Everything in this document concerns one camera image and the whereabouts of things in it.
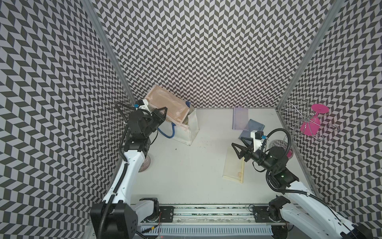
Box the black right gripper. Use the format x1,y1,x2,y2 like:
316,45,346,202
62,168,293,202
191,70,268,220
231,136,275,173

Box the pink glass dish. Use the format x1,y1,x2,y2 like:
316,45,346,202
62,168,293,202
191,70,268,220
139,155,151,172

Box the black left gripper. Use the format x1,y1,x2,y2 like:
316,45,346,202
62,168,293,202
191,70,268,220
143,106,167,136

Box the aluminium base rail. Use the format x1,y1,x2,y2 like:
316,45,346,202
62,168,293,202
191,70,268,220
89,204,341,227

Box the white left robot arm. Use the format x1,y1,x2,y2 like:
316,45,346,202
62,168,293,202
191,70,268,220
90,107,167,239

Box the small yellow pouch under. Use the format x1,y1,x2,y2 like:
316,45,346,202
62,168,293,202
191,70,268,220
222,147,245,183

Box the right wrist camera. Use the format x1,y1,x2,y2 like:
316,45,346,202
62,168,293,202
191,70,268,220
251,131,267,152

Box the silver wire glass rack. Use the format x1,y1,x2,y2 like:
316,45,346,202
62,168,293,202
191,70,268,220
285,100,339,141

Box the dark blue flat pouch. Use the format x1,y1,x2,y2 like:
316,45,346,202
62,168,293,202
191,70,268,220
239,119,265,139

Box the white canvas bag blue handles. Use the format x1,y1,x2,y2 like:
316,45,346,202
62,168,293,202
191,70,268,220
158,101,200,146

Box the lilac mesh pouch rear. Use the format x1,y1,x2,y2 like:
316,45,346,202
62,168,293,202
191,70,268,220
232,108,249,130

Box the magenta plastic wine glass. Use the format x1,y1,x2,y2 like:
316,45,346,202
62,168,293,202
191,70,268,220
300,104,329,136

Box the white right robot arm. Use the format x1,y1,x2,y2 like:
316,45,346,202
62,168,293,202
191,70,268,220
232,143,373,239

